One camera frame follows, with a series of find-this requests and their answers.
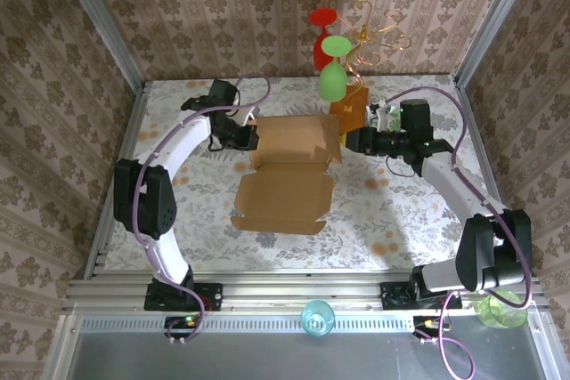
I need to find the right small black connector board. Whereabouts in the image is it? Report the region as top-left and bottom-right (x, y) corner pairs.
(412, 314), (449, 337)

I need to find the small black connector board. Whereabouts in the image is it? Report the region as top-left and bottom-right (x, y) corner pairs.
(412, 314), (449, 337)
(164, 314), (202, 339)

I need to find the blue plastic cup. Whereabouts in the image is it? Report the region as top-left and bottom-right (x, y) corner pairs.
(300, 299), (336, 337)

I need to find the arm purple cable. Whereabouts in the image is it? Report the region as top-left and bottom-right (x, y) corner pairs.
(377, 85), (534, 379)
(133, 74), (273, 346)

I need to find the gold wire rack wooden base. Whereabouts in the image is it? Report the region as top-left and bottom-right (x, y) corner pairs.
(329, 0), (413, 137)

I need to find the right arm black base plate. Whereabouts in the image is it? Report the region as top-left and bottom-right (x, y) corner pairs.
(380, 281), (463, 311)

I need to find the aluminium table edge rail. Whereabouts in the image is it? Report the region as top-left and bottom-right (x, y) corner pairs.
(452, 76), (527, 276)
(83, 80), (149, 281)

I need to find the green plastic cup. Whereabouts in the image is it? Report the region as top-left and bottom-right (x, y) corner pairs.
(476, 292), (529, 331)

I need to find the green wine glass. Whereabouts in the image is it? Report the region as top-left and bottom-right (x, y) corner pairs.
(317, 35), (352, 103)

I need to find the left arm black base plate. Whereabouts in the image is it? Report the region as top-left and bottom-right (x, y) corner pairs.
(143, 282), (224, 312)

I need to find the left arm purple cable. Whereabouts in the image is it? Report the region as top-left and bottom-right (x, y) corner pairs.
(133, 74), (273, 346)

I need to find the left small black connector board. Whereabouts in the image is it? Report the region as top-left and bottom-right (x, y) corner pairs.
(164, 314), (202, 339)

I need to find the red wine glass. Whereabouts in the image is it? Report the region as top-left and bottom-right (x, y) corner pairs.
(309, 7), (342, 72)

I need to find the brown cardboard paper box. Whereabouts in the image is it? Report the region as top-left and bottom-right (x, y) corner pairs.
(230, 113), (345, 236)

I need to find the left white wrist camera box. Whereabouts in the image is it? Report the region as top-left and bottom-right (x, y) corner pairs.
(240, 104), (261, 127)

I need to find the perforated grey metal panel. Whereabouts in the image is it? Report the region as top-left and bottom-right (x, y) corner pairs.
(56, 311), (554, 380)

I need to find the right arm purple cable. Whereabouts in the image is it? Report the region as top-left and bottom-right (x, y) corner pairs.
(377, 85), (534, 379)

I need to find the aluminium mounting rail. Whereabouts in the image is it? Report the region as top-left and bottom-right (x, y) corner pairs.
(64, 276), (545, 312)

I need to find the aluminium frame post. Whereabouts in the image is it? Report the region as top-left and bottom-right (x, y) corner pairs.
(453, 0), (542, 87)
(50, 0), (149, 93)

